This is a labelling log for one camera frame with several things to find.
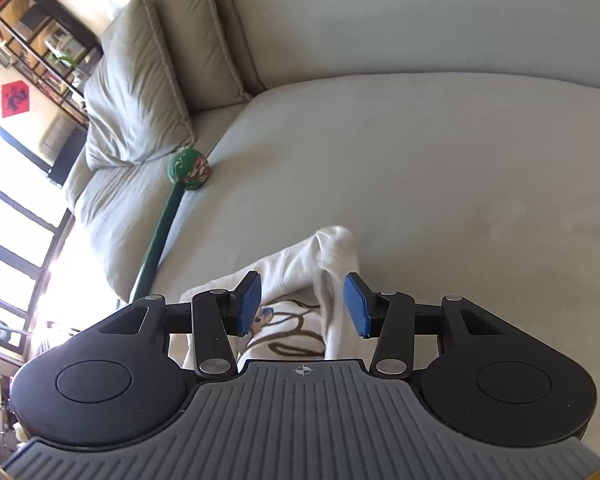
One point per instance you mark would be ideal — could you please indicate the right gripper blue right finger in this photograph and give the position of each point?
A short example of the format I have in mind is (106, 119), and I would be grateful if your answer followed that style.
(389, 319)

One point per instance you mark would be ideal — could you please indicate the beige throw pillow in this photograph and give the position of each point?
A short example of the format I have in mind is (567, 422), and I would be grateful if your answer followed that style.
(136, 108)
(202, 62)

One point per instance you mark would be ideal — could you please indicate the green massage hammer stick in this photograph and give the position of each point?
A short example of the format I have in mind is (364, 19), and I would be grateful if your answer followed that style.
(187, 171)

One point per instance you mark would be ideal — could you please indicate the grey sofa seat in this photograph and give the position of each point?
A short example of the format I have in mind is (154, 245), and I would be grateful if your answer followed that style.
(479, 184)

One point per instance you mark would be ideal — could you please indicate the rear beige throw pillow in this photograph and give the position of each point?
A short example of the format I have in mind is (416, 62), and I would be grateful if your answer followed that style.
(202, 62)

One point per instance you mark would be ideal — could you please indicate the red paper wall decoration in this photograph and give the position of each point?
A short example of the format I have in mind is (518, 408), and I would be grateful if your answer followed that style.
(15, 98)

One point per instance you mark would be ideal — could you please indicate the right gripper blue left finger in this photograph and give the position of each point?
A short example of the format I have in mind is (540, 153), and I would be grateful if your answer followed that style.
(217, 315)

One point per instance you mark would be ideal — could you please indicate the front beige throw pillow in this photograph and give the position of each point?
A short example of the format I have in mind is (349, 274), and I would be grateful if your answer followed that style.
(136, 108)

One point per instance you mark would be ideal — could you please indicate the white printed t-shirt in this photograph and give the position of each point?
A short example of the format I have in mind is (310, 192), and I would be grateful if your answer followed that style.
(302, 315)

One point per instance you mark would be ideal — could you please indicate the black metal storage shelf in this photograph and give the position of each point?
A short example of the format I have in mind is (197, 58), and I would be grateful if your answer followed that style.
(52, 50)

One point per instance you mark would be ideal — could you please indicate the grey sofa back cushion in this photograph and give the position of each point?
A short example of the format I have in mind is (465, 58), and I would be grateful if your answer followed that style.
(277, 42)

